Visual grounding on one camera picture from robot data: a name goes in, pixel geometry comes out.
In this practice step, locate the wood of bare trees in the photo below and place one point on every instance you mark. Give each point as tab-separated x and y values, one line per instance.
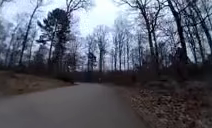
154	43

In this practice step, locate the grey asphalt path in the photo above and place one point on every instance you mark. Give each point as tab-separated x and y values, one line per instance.
77	110

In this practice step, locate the dark pine tree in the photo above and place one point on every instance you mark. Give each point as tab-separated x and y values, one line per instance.
55	36

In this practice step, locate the brown leaf-covered ground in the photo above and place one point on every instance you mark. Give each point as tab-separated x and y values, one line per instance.
20	83
174	106

